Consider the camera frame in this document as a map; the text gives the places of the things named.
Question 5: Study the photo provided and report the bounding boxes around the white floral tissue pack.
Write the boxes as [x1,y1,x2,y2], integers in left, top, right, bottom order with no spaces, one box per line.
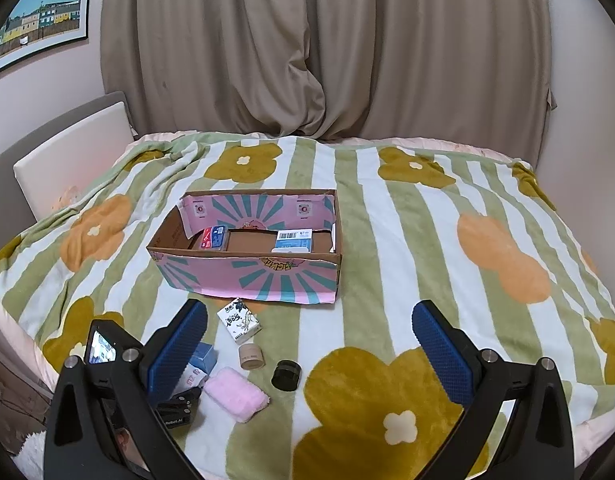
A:
[217,298,262,344]

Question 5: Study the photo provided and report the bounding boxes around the black round jar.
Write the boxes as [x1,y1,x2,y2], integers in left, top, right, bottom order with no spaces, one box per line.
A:
[270,360,302,392]

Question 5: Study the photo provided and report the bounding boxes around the small blue box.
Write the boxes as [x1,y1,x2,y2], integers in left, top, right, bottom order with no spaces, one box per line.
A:
[189,341,217,375]

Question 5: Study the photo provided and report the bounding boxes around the pink teal cardboard box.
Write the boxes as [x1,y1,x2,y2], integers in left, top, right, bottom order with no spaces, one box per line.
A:
[147,190,342,306]

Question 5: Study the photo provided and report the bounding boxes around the beige round jar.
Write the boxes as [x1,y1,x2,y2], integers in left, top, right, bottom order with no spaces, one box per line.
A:
[238,342,265,370]

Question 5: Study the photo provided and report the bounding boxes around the white patterned sock bundle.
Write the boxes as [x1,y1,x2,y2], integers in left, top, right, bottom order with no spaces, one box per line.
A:
[173,364,208,396]

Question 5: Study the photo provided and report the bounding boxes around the beige curtain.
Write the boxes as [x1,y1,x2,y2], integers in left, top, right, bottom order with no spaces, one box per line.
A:
[101,0,551,162]

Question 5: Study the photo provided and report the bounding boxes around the white blue barcode box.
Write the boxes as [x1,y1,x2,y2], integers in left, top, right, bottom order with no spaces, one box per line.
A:
[272,229,313,254]

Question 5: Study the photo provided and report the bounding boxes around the red blue dental floss box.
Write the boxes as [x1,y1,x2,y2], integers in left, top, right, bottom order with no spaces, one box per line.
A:
[196,226,229,252]

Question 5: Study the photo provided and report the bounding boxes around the pink folded towel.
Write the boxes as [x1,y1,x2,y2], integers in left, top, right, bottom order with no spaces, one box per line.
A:
[203,367,270,424]

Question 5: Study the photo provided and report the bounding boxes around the striped floral blanket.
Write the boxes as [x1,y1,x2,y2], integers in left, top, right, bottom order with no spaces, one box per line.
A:
[0,131,615,480]

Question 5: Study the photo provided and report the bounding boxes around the framed houses picture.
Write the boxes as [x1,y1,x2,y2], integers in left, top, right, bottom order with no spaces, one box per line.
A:
[0,0,90,73]

